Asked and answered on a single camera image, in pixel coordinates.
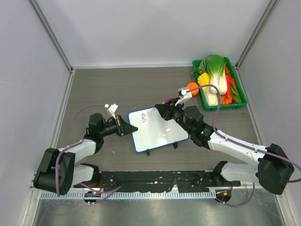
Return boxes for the toy bok choy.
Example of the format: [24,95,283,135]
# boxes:
[206,55,228,95]

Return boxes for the wire whiteboard stand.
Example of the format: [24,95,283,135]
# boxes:
[145,142,178,156]

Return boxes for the orange toy fruit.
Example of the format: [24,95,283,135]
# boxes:
[187,82,199,97]

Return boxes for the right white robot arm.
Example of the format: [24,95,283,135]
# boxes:
[155,98,294,195]

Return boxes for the green toy pea pods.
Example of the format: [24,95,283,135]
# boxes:
[230,82,242,104]

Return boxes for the red toy peppers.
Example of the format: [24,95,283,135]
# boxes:
[222,66,236,105]

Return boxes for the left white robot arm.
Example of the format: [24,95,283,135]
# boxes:
[33,113,138,196]

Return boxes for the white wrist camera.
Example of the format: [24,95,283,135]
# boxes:
[104,104,118,119]
[175,87,192,106]

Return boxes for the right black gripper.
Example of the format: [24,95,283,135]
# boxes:
[155,97,193,134]

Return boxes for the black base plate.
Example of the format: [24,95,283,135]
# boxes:
[94,170,241,193]

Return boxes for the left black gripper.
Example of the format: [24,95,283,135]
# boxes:
[99,115,137,137]

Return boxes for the white slotted cable duct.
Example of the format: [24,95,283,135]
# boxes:
[40,190,216,200]

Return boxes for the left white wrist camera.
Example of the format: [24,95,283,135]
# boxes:
[104,104,118,119]

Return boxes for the white marker magenta cap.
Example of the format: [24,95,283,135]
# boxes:
[147,97,172,113]

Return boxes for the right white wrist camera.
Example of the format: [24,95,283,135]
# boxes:
[175,87,192,106]

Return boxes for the blue framed whiteboard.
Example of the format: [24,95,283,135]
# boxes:
[128,106,189,153]

